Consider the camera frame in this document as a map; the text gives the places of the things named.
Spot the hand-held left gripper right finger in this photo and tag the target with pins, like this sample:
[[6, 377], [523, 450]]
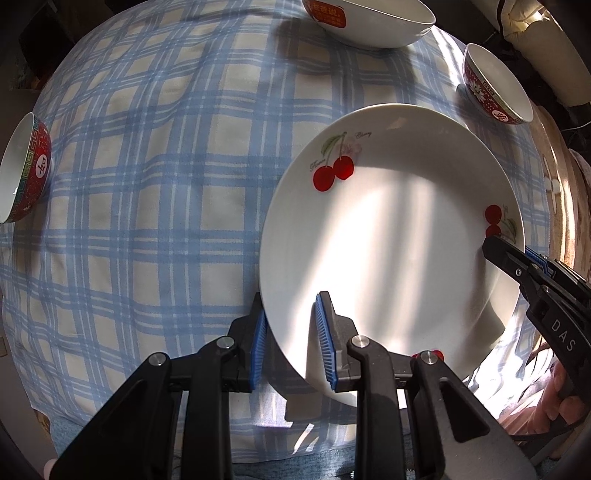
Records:
[[323, 337]]

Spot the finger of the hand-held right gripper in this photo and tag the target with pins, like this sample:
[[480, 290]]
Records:
[[505, 256], [538, 262]]

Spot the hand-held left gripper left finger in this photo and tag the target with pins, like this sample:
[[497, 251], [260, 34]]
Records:
[[258, 344]]

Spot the small white cherry plate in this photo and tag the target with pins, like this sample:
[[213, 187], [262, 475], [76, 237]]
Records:
[[392, 221]]

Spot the small red patterned bowl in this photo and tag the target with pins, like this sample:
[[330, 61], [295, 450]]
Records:
[[501, 78], [18, 170]]

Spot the large white bowl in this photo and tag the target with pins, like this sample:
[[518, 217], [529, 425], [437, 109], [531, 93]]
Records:
[[383, 27]]

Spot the person's right hand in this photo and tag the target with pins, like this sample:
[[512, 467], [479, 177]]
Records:
[[575, 413]]

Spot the person's pink clothing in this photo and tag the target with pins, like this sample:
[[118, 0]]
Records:
[[526, 406]]

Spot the blue plaid blanket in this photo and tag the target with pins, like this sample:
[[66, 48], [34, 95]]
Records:
[[161, 207]]

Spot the cream padded chair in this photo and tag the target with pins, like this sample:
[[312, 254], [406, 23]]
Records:
[[549, 50]]

